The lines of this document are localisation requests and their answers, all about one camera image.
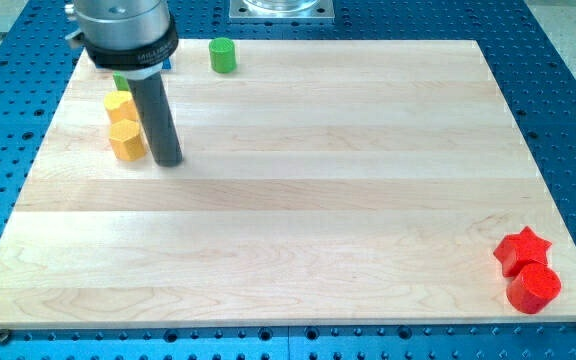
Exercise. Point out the green cylinder block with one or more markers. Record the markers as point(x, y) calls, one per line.
point(222, 53)

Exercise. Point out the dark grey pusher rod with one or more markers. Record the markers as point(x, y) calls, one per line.
point(154, 111)

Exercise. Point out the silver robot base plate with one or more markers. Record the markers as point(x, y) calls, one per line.
point(256, 11)

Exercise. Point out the blue block under arm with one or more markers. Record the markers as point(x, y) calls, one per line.
point(166, 65)

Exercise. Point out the green block behind rod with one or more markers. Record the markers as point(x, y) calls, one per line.
point(120, 82)

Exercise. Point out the light wooden board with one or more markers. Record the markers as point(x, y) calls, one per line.
point(323, 183)

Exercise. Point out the yellow hexagon block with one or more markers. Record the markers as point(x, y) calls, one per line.
point(126, 140)

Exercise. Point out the red star block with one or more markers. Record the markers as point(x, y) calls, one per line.
point(515, 251)

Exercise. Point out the red cylinder block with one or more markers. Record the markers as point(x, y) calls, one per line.
point(535, 286)

